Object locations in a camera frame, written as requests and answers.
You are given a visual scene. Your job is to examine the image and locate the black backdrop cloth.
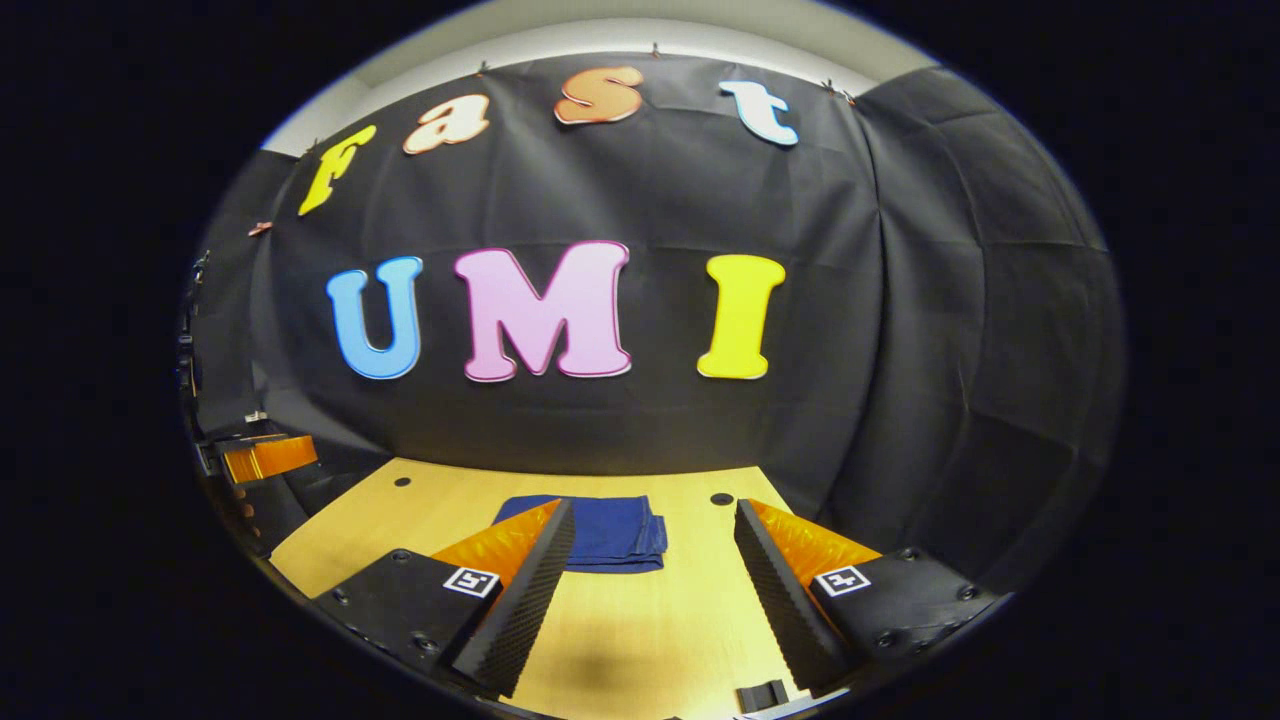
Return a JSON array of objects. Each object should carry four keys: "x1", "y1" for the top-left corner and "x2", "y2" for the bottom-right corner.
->
[{"x1": 185, "y1": 50, "x2": 1126, "y2": 591}]

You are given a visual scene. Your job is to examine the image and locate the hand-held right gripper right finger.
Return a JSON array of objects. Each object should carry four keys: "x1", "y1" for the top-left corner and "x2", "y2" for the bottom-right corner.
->
[{"x1": 733, "y1": 497, "x2": 1006, "y2": 696}]

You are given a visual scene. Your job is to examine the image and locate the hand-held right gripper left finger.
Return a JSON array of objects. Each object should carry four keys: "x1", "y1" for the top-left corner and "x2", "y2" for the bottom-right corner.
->
[{"x1": 310, "y1": 497, "x2": 578, "y2": 699}]

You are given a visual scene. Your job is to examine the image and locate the blue jeans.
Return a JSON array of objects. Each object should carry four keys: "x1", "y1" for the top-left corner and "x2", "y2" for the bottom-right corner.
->
[{"x1": 492, "y1": 494, "x2": 669, "y2": 574}]

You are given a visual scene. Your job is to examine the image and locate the black table bracket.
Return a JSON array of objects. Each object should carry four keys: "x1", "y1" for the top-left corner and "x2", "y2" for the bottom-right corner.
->
[{"x1": 737, "y1": 679, "x2": 792, "y2": 714}]

